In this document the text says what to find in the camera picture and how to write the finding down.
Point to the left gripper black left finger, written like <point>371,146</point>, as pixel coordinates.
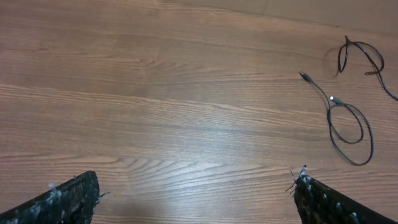
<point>71,202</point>

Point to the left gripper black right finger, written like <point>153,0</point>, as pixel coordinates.
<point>320,204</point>

